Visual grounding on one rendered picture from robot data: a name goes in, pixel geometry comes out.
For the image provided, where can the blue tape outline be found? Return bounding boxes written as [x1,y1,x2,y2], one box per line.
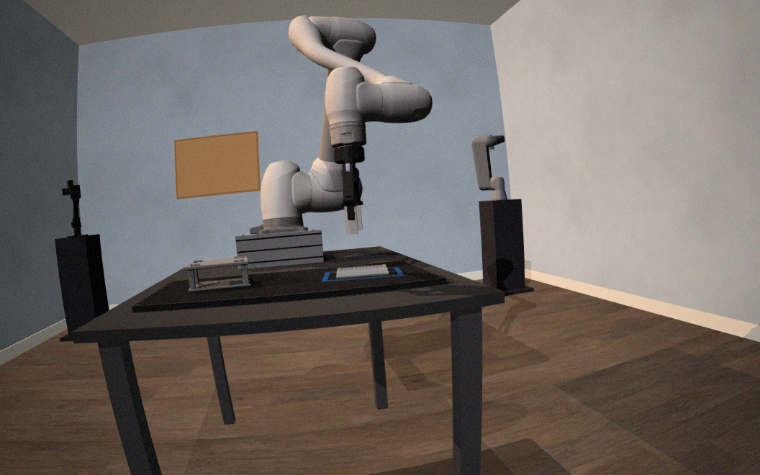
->
[322,267,404,281]

